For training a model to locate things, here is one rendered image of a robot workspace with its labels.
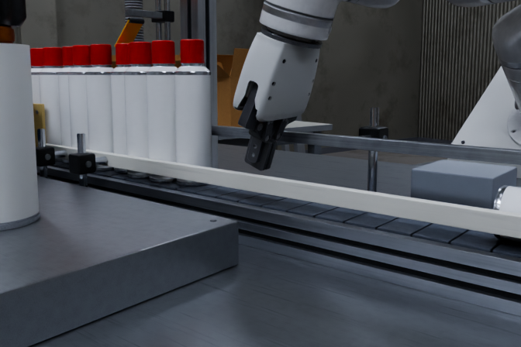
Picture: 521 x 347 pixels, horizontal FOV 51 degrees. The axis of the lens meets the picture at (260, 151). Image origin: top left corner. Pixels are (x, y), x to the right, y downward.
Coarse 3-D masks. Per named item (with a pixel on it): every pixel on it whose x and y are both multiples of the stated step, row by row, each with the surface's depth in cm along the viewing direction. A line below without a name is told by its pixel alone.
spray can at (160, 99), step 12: (156, 48) 79; (168, 48) 79; (156, 60) 79; (168, 60) 79; (156, 72) 78; (168, 72) 78; (156, 84) 78; (168, 84) 78; (156, 96) 79; (168, 96) 79; (156, 108) 79; (168, 108) 79; (156, 120) 79; (168, 120) 79; (156, 132) 79; (168, 132) 79; (156, 144) 80; (168, 144) 80; (156, 156) 80; (168, 156) 80; (156, 180) 80; (168, 180) 80
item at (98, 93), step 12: (96, 48) 88; (108, 48) 89; (96, 60) 88; (108, 60) 89; (96, 72) 88; (108, 72) 88; (96, 84) 88; (108, 84) 88; (96, 96) 88; (108, 96) 89; (96, 108) 88; (108, 108) 89; (96, 120) 89; (108, 120) 89; (96, 132) 89; (108, 132) 89; (96, 144) 89; (108, 144) 90; (96, 168) 90; (108, 168) 90
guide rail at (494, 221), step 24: (48, 144) 97; (120, 168) 84; (144, 168) 80; (168, 168) 76; (192, 168) 73; (264, 192) 66; (288, 192) 63; (312, 192) 61; (336, 192) 59; (360, 192) 58; (408, 216) 54; (432, 216) 53; (456, 216) 51; (480, 216) 50; (504, 216) 48
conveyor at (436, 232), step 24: (192, 192) 74; (216, 192) 74; (240, 192) 74; (312, 216) 62; (336, 216) 61; (360, 216) 61; (384, 216) 61; (432, 240) 53; (456, 240) 52; (480, 240) 52; (504, 240) 53
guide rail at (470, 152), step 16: (224, 128) 79; (240, 128) 77; (320, 144) 69; (336, 144) 68; (352, 144) 66; (368, 144) 65; (384, 144) 64; (400, 144) 62; (416, 144) 61; (432, 144) 60; (448, 144) 59; (480, 160) 57; (496, 160) 56; (512, 160) 55
